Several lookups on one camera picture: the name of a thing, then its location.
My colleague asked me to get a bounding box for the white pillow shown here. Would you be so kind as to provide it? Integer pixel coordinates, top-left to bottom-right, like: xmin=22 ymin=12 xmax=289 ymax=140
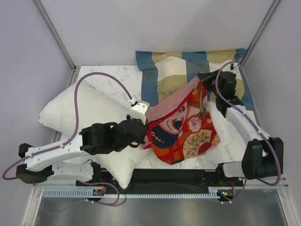
xmin=39 ymin=81 xmax=148 ymax=189

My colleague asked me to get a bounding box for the red patterned pillowcase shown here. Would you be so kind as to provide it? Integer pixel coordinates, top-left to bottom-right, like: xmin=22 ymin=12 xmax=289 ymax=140
xmin=142 ymin=77 xmax=220 ymax=165

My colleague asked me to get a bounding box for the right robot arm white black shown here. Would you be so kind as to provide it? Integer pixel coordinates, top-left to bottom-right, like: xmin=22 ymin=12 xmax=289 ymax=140
xmin=198 ymin=71 xmax=284 ymax=186

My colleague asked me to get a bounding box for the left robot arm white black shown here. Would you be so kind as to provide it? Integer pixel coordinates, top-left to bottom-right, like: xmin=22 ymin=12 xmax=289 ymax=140
xmin=16 ymin=115 xmax=147 ymax=189

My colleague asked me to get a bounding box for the blue beige checkered pillow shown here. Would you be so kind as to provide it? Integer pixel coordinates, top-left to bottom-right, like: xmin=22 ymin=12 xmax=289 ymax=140
xmin=135 ymin=48 xmax=247 ymax=106

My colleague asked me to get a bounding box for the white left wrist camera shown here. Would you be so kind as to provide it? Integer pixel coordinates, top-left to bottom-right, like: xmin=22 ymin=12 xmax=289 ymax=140
xmin=130 ymin=100 xmax=150 ymax=118

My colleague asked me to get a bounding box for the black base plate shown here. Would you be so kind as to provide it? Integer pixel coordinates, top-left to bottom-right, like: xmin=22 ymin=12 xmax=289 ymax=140
xmin=93 ymin=167 xmax=244 ymax=196

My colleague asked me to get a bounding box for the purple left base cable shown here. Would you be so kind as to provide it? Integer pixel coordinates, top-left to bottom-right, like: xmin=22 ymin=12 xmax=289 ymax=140
xmin=42 ymin=182 xmax=120 ymax=216

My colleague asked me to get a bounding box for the right aluminium frame post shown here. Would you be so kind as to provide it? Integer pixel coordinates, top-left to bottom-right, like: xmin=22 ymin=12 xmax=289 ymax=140
xmin=241 ymin=0 xmax=282 ymax=67

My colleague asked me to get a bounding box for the aluminium frame post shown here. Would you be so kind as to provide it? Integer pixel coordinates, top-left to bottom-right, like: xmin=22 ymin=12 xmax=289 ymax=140
xmin=32 ymin=0 xmax=76 ymax=72
xmin=241 ymin=0 xmax=282 ymax=67

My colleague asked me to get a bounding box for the white slotted cable duct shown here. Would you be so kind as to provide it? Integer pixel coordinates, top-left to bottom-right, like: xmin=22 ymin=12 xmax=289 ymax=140
xmin=42 ymin=188 xmax=234 ymax=199

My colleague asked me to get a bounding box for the aluminium front rail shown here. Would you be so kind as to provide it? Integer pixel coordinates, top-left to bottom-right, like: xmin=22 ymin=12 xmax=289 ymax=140
xmin=242 ymin=178 xmax=289 ymax=189

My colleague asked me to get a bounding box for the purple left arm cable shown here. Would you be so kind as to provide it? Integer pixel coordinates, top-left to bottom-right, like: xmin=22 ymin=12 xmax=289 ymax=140
xmin=2 ymin=73 xmax=135 ymax=181

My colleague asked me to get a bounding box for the left aluminium frame post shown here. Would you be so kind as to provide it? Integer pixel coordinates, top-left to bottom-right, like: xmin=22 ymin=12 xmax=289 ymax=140
xmin=32 ymin=0 xmax=76 ymax=72

